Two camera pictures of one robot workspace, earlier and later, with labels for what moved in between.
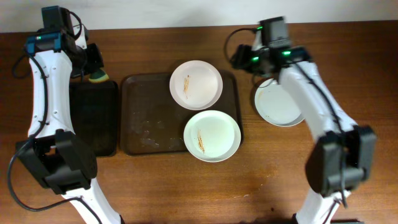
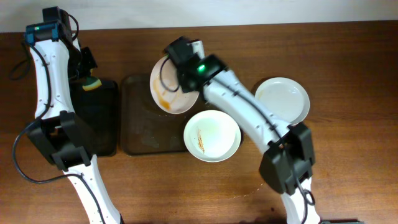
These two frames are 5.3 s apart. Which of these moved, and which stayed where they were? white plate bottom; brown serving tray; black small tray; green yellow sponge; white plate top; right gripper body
Moved: right gripper body; green yellow sponge; white plate top
Stayed: brown serving tray; black small tray; white plate bottom
